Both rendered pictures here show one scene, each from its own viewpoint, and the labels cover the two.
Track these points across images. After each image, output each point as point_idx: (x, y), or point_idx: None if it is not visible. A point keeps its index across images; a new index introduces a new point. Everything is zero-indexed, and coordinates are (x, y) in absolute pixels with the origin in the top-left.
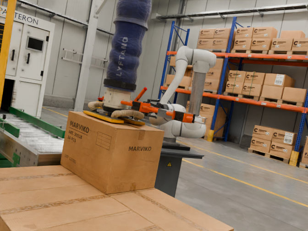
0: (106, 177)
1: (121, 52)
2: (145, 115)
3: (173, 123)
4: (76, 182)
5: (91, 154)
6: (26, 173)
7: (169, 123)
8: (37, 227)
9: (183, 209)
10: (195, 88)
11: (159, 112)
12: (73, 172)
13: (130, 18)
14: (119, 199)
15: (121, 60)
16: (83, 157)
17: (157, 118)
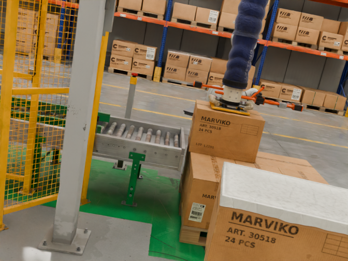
0: (254, 153)
1: (247, 61)
2: (257, 104)
3: (221, 95)
4: (230, 161)
5: (235, 140)
6: (208, 166)
7: (219, 96)
8: None
9: (281, 158)
10: None
11: (281, 105)
12: (210, 155)
13: (257, 35)
14: (262, 163)
15: (248, 67)
16: (225, 143)
17: (242, 100)
